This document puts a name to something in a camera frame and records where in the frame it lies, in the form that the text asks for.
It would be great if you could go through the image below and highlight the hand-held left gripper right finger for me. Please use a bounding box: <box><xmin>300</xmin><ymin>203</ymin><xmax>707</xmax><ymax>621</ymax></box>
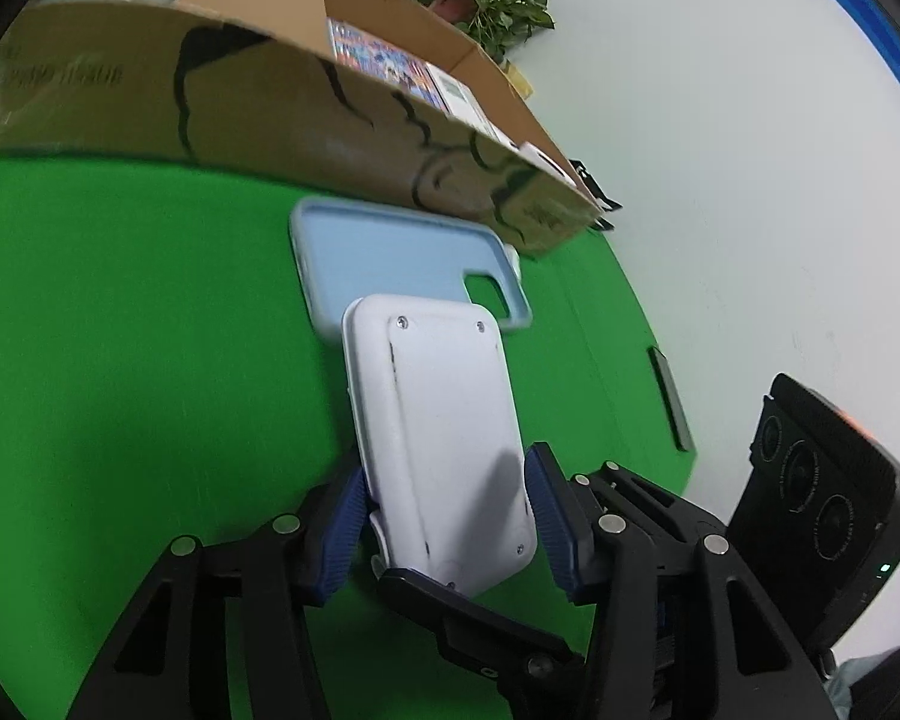
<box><xmin>523</xmin><ymin>440</ymin><xmax>841</xmax><ymax>720</ymax></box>

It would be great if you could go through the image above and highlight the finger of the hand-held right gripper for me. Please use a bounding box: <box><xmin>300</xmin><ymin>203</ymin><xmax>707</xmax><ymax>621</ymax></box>
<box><xmin>373</xmin><ymin>568</ymin><xmax>587</xmax><ymax>720</ymax></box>
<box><xmin>570</xmin><ymin>460</ymin><xmax>724</xmax><ymax>542</ymax></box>

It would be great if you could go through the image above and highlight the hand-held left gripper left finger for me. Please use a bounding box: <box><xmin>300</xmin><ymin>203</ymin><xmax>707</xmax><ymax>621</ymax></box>
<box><xmin>67</xmin><ymin>463</ymin><xmax>370</xmax><ymax>720</ymax></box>

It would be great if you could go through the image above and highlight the white tablet case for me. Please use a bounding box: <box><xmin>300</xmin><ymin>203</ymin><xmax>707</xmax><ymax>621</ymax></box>
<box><xmin>342</xmin><ymin>293</ymin><xmax>539</xmax><ymax>598</ymax></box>

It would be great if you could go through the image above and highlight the brown cardboard box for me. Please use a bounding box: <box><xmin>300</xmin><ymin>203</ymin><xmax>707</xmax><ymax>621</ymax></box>
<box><xmin>0</xmin><ymin>0</ymin><xmax>602</xmax><ymax>260</ymax></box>

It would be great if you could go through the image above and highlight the white and green book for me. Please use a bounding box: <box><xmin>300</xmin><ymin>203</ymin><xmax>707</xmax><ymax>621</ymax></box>
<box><xmin>424</xmin><ymin>66</ymin><xmax>512</xmax><ymax>148</ymax></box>

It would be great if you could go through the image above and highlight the colourful board game box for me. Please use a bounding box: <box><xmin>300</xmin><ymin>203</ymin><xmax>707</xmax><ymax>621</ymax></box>
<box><xmin>325</xmin><ymin>17</ymin><xmax>451</xmax><ymax>112</ymax></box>

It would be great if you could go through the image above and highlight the black phone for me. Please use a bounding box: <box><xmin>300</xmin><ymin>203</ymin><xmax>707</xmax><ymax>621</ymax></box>
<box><xmin>647</xmin><ymin>345</ymin><xmax>695</xmax><ymax>452</ymax></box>

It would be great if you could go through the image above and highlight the grey-blue clothing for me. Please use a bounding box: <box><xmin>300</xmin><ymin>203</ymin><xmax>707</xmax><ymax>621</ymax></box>
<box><xmin>821</xmin><ymin>641</ymin><xmax>900</xmax><ymax>720</ymax></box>

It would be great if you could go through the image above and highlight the green tablecloth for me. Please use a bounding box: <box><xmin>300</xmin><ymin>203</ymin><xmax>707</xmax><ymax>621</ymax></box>
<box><xmin>0</xmin><ymin>75</ymin><xmax>700</xmax><ymax>720</ymax></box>

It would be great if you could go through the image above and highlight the light blue phone case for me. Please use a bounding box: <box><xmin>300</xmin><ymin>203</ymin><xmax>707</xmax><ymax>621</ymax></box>
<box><xmin>289</xmin><ymin>196</ymin><xmax>533</xmax><ymax>346</ymax></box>

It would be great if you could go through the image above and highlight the black table clamp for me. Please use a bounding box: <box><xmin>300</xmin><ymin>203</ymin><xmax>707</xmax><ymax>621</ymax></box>
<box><xmin>568</xmin><ymin>160</ymin><xmax>623</xmax><ymax>232</ymax></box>

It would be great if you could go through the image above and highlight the blue wall banner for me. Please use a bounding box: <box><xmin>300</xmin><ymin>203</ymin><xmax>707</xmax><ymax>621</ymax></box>
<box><xmin>735</xmin><ymin>0</ymin><xmax>900</xmax><ymax>128</ymax></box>

